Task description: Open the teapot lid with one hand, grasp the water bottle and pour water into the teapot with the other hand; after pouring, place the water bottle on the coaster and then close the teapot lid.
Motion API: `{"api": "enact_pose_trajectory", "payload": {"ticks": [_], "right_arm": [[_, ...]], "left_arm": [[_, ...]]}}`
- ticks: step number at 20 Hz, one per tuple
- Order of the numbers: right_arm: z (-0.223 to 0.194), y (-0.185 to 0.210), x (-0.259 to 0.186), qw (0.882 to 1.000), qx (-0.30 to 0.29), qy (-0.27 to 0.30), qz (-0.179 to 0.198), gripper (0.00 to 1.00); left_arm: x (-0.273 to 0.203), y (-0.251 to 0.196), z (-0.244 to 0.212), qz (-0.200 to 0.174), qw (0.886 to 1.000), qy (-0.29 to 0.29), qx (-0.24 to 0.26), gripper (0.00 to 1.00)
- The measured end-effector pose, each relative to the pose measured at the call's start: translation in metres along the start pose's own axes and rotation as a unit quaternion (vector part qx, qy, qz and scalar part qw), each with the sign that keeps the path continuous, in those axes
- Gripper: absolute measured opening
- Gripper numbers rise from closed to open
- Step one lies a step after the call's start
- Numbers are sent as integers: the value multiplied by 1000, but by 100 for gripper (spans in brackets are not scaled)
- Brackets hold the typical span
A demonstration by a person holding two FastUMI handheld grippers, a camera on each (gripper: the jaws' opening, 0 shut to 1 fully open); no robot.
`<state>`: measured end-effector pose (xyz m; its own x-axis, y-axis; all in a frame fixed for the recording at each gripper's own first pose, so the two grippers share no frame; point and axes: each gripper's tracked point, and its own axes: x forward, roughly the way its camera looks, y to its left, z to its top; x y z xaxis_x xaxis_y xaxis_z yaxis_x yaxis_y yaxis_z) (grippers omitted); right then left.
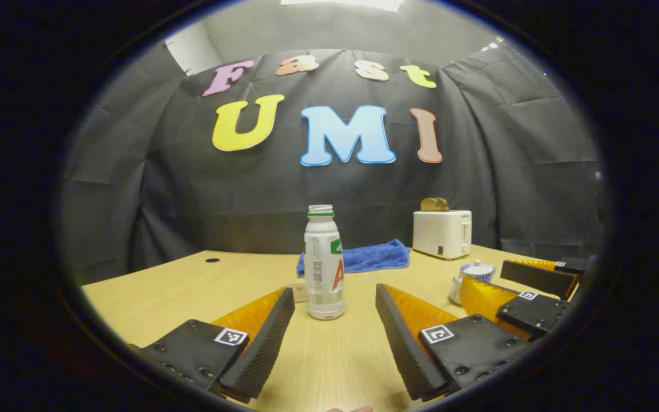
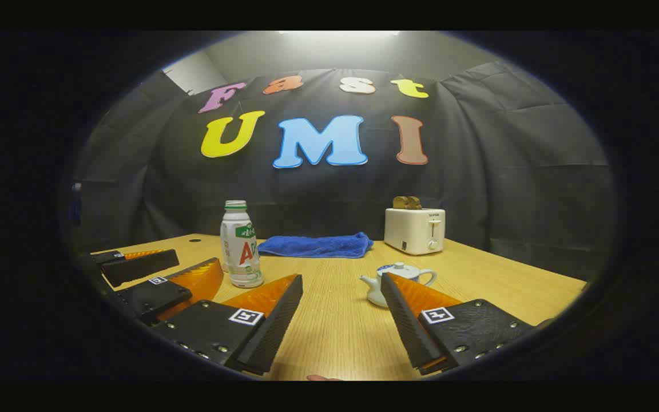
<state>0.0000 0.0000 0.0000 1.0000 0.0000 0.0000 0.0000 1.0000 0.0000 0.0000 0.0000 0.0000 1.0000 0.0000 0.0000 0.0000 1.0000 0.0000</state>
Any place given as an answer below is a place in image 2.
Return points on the brown bread slice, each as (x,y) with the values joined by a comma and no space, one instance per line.
(407,202)

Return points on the black backdrop cloth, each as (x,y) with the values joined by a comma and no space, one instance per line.
(478,171)

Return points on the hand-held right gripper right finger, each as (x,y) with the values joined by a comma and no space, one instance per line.
(407,326)

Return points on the white blue teacup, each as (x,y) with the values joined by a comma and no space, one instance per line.
(374,293)

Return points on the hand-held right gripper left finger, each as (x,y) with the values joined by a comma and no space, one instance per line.
(261,337)

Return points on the white toaster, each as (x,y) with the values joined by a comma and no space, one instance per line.
(412,232)

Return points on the white water bottle green label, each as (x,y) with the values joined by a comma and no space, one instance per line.
(241,252)

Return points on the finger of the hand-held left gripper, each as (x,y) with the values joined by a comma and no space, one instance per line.
(152,294)
(141,266)

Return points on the blue towel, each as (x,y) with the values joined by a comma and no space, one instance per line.
(318,246)

